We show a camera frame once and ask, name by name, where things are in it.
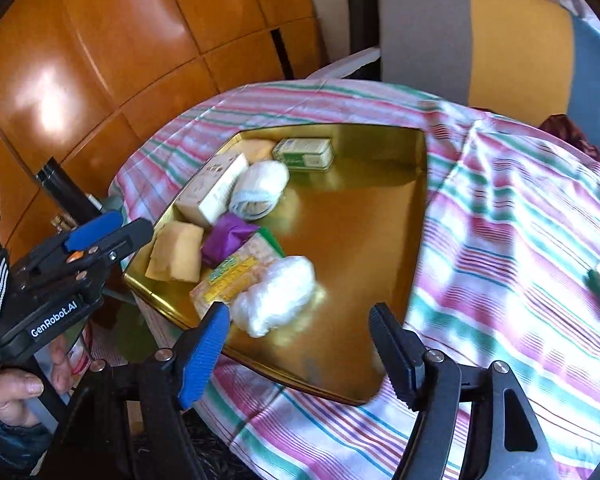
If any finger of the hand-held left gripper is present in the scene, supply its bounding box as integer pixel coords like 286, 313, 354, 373
75, 218, 153, 281
40, 211, 123, 261

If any person's left hand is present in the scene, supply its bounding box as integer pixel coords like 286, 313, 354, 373
0, 336, 76, 428

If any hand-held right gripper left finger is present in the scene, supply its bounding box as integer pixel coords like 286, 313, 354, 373
45, 302, 230, 480

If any grey yellow blue chair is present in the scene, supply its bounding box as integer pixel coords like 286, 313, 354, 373
345, 0, 600, 131

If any striped bedsheet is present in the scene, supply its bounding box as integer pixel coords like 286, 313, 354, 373
87, 80, 600, 480

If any pale yellow sponge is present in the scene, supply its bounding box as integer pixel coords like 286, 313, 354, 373
235, 139, 277, 166

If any white carton box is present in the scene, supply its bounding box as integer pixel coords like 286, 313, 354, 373
174, 151, 251, 228

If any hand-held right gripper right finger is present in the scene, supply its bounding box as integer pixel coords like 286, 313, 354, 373
369, 303, 561, 480

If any white gauze roll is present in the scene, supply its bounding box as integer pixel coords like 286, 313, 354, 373
228, 160, 291, 221

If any gold tray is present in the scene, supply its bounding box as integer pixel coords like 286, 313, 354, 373
122, 122, 429, 407

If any dark red cloth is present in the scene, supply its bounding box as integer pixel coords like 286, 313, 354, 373
537, 115, 600, 171

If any white plastic wrap ball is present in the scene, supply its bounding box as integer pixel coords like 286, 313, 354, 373
228, 255, 317, 338

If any yellow wedge sponge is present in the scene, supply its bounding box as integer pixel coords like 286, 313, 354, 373
144, 221, 206, 283

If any yellow label rice cracker packet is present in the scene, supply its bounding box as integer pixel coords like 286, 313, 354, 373
189, 235, 286, 318

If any purple snack packet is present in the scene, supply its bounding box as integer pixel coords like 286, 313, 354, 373
200, 212, 261, 268

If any small green box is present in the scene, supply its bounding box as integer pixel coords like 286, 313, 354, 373
271, 137, 336, 173

